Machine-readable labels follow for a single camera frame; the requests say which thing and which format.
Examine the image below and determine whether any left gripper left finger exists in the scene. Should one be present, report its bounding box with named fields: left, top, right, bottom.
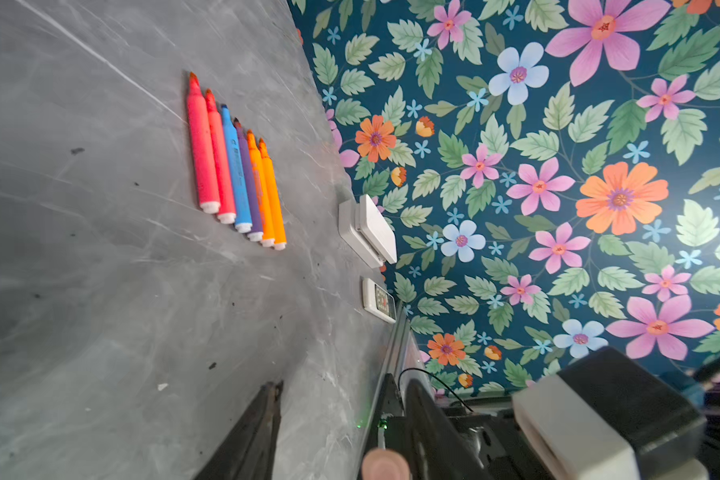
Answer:
left=195, top=381, right=284, bottom=480

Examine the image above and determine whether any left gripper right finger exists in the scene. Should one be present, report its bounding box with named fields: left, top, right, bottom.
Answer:
left=404, top=380, right=490, bottom=479

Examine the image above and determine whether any purple highlighter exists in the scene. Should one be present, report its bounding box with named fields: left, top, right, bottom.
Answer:
left=233, top=118, right=263, bottom=242

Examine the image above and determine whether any orange highlighter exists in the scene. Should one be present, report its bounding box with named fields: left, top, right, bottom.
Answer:
left=259, top=139, right=287, bottom=251
left=246, top=130, right=275, bottom=248

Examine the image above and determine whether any blue highlighter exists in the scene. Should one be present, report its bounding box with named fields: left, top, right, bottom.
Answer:
left=221, top=104, right=253, bottom=234

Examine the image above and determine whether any pink highlighter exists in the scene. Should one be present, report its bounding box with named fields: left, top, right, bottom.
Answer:
left=186, top=73, right=221, bottom=215
left=205, top=89, right=237, bottom=225

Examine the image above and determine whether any white remote control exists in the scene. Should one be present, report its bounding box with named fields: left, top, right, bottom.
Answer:
left=361, top=277, right=397, bottom=324

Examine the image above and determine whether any white box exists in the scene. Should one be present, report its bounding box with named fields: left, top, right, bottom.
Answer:
left=338, top=195, right=398, bottom=268

